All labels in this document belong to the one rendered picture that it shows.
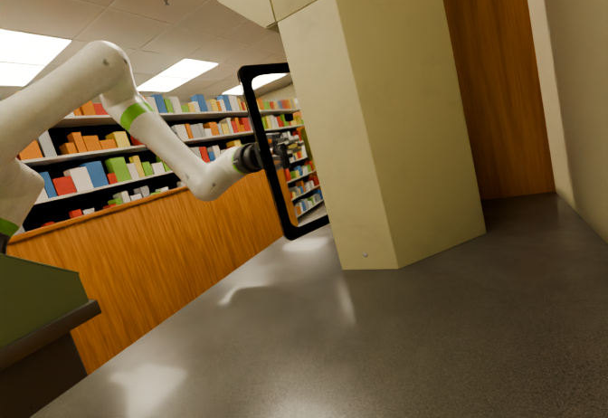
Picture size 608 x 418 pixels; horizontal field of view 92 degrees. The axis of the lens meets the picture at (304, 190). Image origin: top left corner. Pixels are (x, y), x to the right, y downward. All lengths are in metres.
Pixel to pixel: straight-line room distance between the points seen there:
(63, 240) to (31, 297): 1.36
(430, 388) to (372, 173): 0.31
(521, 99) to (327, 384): 0.72
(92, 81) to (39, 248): 1.44
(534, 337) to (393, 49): 0.44
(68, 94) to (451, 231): 0.98
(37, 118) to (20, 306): 0.45
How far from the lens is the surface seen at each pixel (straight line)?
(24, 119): 0.99
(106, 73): 1.05
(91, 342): 2.45
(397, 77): 0.55
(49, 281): 1.00
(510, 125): 0.86
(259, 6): 0.62
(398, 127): 0.54
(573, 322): 0.44
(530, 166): 0.88
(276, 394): 0.39
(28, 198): 1.10
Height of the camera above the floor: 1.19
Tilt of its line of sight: 8 degrees down
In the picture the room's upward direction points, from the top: 15 degrees counter-clockwise
